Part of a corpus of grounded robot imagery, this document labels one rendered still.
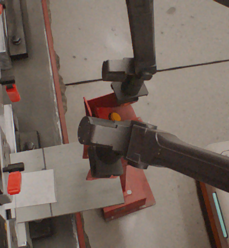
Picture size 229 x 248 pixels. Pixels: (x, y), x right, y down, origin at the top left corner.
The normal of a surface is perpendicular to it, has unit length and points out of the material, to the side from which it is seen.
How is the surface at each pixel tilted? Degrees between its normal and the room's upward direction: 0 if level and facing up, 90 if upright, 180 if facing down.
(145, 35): 97
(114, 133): 40
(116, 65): 12
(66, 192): 0
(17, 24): 0
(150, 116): 0
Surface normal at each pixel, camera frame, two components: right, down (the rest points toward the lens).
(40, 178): 0.00, -0.43
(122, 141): 0.46, 0.15
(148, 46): 0.13, 0.94
